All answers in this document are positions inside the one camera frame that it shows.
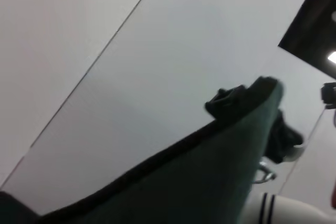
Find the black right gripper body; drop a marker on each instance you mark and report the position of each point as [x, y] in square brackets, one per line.
[283, 140]

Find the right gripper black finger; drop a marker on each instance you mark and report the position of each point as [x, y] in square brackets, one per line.
[225, 102]

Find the grey orange black-trimmed towel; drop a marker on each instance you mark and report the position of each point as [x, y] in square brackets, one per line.
[183, 182]

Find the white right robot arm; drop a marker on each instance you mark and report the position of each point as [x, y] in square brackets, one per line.
[288, 208]

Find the black robot head unit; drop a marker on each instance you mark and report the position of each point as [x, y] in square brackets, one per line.
[329, 95]

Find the bright ceiling light panel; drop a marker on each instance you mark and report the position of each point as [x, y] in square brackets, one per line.
[332, 57]

